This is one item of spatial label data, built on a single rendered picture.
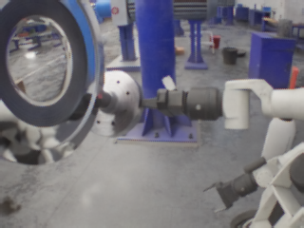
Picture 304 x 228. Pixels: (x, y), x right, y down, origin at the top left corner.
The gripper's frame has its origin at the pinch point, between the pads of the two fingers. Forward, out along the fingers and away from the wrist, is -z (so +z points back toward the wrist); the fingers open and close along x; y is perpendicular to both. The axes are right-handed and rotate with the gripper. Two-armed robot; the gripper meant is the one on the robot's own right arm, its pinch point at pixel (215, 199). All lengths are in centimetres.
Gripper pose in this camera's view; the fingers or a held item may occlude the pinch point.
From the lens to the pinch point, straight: 98.4
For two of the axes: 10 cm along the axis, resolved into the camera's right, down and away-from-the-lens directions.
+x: -4.8, -8.5, 2.2
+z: 7.6, -5.3, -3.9
